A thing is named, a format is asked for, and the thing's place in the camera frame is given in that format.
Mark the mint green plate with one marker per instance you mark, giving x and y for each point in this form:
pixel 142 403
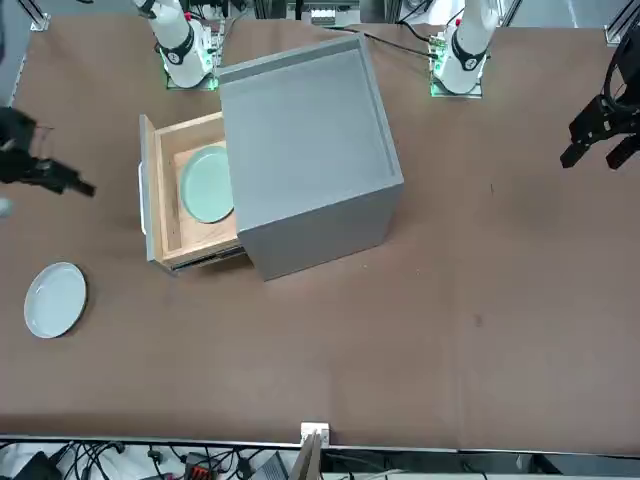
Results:
pixel 207 185

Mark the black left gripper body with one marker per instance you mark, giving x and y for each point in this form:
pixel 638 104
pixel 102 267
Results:
pixel 607 117

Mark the gray steel cabinet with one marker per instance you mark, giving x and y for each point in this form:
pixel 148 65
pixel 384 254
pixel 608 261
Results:
pixel 310 125

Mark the aluminium corner rail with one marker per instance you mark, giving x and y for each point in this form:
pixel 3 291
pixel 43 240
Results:
pixel 615 32
pixel 40 20

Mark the orange black connector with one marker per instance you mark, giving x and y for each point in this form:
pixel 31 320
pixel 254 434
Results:
pixel 196 467

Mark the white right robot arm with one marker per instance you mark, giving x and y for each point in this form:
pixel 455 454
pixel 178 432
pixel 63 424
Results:
pixel 180 45

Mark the white socket block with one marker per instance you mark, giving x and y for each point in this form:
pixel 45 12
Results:
pixel 322 15

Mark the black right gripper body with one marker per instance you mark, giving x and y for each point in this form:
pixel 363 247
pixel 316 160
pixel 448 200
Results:
pixel 15 160

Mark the black case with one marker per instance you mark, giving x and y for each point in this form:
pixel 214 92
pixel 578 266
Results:
pixel 30 467

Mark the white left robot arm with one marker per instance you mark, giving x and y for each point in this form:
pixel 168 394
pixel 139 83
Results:
pixel 470 45

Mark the aluminium profile post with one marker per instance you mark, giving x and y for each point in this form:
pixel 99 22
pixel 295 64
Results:
pixel 312 450

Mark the pale gray plate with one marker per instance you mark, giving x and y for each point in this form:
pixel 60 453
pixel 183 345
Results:
pixel 55 300

